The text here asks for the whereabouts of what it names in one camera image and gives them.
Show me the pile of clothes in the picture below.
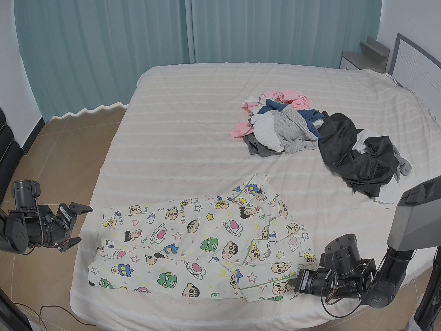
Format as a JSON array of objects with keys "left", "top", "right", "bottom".
[{"left": 230, "top": 89, "right": 413, "bottom": 209}]

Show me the bed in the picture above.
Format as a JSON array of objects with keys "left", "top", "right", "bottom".
[{"left": 69, "top": 33, "right": 441, "bottom": 331}]

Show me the grey bedside table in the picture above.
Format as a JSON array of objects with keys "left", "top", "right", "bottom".
[{"left": 340, "top": 37, "right": 391, "bottom": 74}]

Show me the black cable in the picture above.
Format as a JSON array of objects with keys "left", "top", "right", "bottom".
[
  {"left": 10, "top": 302, "right": 94, "bottom": 327},
  {"left": 321, "top": 286, "right": 363, "bottom": 319}
]

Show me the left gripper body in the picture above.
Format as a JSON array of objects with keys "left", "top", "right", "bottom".
[{"left": 39, "top": 204, "right": 77, "bottom": 253}]

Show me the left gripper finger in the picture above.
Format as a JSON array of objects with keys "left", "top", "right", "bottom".
[
  {"left": 70, "top": 202, "right": 93, "bottom": 217},
  {"left": 60, "top": 237, "right": 82, "bottom": 253}
]

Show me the blue-green curtain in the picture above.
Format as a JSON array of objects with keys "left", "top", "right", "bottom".
[
  {"left": 14, "top": 0, "right": 192, "bottom": 120},
  {"left": 184, "top": 0, "right": 384, "bottom": 69}
]

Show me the white printed pyjama top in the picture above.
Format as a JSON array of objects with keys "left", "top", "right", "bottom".
[{"left": 88, "top": 173, "right": 317, "bottom": 303}]

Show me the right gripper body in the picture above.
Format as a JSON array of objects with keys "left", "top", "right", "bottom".
[{"left": 294, "top": 268, "right": 337, "bottom": 296}]

